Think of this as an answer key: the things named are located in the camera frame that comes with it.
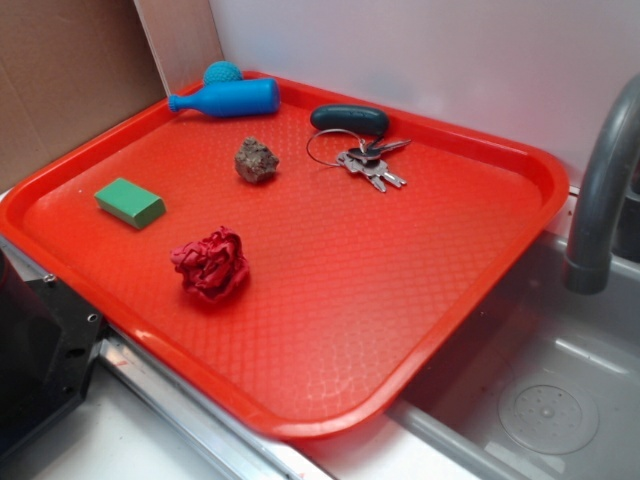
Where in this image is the crumpled red paper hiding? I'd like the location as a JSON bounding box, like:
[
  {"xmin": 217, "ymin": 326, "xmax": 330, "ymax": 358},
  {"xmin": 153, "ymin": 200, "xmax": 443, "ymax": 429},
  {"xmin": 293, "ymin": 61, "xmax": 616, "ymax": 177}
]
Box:
[{"xmin": 169, "ymin": 226, "xmax": 250, "ymax": 303}]

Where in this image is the red plastic tray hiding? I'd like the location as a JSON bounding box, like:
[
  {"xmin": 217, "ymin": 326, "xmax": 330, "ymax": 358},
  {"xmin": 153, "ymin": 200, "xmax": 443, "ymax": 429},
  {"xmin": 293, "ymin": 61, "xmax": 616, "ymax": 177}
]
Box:
[{"xmin": 1, "ymin": 80, "xmax": 569, "ymax": 439}]

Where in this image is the bunch of silver keys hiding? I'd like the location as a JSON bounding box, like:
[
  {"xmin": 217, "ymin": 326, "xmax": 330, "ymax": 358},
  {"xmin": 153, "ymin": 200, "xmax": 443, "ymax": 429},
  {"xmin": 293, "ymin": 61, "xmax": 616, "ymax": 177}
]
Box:
[{"xmin": 336, "ymin": 140, "xmax": 411, "ymax": 193}]

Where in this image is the brown rough rock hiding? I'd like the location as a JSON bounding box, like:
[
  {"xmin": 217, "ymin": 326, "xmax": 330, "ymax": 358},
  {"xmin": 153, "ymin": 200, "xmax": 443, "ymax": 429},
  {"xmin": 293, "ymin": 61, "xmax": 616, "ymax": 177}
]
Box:
[{"xmin": 234, "ymin": 136, "xmax": 280, "ymax": 184}]

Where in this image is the dark oval key fob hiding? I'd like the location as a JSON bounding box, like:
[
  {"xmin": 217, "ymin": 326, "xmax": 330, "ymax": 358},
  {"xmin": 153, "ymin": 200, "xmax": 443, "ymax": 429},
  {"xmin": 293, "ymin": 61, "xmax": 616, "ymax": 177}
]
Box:
[{"xmin": 310, "ymin": 104, "xmax": 390, "ymax": 136}]

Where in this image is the blue plastic bottle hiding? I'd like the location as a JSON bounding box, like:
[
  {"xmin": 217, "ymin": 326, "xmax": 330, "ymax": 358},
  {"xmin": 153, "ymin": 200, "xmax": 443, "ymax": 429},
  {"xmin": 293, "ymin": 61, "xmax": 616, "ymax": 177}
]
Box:
[{"xmin": 168, "ymin": 78, "xmax": 280, "ymax": 118}]

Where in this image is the green rectangular block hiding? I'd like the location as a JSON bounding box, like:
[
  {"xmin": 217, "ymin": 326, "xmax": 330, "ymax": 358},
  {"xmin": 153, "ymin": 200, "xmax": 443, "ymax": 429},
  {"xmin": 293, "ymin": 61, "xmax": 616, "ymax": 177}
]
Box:
[{"xmin": 94, "ymin": 178, "xmax": 166, "ymax": 230}]

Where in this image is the teal bumpy ball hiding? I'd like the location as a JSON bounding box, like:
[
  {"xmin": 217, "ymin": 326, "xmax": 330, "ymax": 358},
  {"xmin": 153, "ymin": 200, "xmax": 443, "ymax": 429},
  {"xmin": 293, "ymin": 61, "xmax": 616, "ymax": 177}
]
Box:
[{"xmin": 203, "ymin": 61, "xmax": 243, "ymax": 85}]

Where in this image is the grey plastic sink basin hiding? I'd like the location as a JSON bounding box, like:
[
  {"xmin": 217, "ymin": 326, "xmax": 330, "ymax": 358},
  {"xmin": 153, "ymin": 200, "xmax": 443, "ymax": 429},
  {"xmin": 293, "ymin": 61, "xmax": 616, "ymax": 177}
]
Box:
[{"xmin": 389, "ymin": 234, "xmax": 639, "ymax": 479}]

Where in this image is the grey sink faucet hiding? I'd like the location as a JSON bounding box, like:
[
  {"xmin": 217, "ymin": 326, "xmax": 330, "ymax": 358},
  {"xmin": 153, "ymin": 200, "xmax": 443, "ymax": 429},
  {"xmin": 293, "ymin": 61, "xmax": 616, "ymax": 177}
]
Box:
[{"xmin": 563, "ymin": 76, "xmax": 639, "ymax": 295}]

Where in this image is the round sink drain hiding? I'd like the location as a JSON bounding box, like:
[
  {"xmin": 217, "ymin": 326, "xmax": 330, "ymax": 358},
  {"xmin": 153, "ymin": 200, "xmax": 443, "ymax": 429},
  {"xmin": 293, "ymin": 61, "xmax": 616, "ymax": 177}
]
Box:
[{"xmin": 497, "ymin": 376, "xmax": 599, "ymax": 455}]

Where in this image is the brown cardboard panel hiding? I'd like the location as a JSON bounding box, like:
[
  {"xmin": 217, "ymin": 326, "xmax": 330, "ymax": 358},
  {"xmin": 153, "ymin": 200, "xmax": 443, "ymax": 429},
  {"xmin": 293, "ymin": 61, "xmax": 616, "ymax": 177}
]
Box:
[{"xmin": 1, "ymin": 1, "xmax": 223, "ymax": 191}]

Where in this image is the silver key ring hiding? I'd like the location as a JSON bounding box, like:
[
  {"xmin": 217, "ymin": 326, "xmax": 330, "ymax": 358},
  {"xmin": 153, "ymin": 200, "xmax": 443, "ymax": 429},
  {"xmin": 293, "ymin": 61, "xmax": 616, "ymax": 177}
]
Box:
[{"xmin": 306, "ymin": 126, "xmax": 362, "ymax": 170}]

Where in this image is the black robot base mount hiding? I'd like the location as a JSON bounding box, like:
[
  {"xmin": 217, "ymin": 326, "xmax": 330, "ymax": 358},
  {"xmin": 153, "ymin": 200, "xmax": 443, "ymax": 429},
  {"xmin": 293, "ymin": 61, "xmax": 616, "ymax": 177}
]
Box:
[{"xmin": 1, "ymin": 255, "xmax": 104, "ymax": 461}]

